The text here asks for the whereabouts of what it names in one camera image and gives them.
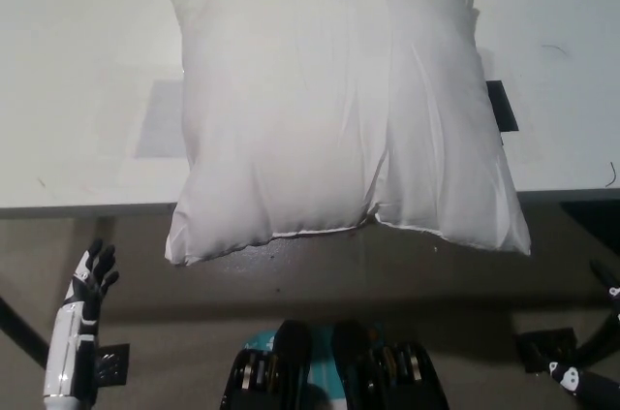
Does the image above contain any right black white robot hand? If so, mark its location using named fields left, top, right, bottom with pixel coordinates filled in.
left=545, top=258, right=620, bottom=410

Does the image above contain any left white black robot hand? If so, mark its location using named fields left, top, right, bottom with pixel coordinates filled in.
left=43, top=237, right=121, bottom=400

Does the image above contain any white square pillow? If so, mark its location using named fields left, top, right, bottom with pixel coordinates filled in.
left=164, top=0, right=533, bottom=267

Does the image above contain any black table foot plate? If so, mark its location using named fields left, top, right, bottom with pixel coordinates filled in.
left=94, top=342, right=132, bottom=388
left=514, top=328, right=578, bottom=374

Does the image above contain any black table leg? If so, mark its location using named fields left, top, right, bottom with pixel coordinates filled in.
left=0, top=293, right=50, bottom=373

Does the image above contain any black tape patch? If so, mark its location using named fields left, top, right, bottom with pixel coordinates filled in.
left=485, top=80, right=520, bottom=134

